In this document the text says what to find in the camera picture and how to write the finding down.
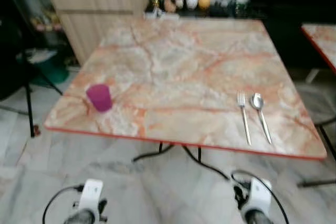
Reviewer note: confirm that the black tripod stand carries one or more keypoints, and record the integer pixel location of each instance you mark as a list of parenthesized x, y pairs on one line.
[(29, 103)]

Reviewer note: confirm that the black metal table legs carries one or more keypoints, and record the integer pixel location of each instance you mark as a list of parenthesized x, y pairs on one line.
[(317, 183), (199, 155)]

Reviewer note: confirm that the purple plastic cup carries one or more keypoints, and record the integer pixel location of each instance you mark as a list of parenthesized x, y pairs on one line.
[(98, 98)]

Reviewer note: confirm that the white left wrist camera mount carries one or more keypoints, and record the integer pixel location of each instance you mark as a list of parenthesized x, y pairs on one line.
[(92, 192)]

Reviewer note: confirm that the light wooden cabinet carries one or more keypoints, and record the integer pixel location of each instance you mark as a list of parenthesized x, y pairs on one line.
[(100, 11)]

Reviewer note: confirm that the silver metal spoon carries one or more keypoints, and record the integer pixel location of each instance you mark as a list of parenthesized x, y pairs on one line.
[(256, 100)]

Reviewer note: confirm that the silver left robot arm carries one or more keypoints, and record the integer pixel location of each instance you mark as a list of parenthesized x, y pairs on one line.
[(80, 217)]

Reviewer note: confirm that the silver metal fork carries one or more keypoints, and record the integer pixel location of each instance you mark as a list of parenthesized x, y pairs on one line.
[(244, 121)]

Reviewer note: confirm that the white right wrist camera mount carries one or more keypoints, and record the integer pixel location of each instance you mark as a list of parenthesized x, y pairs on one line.
[(260, 195)]

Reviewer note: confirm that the red lidded glass jar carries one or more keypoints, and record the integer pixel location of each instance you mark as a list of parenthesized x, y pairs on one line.
[(170, 2)]

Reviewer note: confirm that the green plastic basin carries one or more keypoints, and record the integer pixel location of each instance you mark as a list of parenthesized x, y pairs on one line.
[(50, 69)]

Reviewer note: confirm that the yellow round figurine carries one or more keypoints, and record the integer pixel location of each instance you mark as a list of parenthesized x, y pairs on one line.
[(204, 0)]

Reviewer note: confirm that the black and white round figurine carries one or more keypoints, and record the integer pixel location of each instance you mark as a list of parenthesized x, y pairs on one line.
[(181, 1)]

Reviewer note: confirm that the glass display shelf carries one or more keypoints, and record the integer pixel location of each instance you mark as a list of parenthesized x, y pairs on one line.
[(31, 14)]

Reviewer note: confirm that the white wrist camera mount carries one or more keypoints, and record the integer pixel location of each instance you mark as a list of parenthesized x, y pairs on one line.
[(92, 192), (260, 195)]

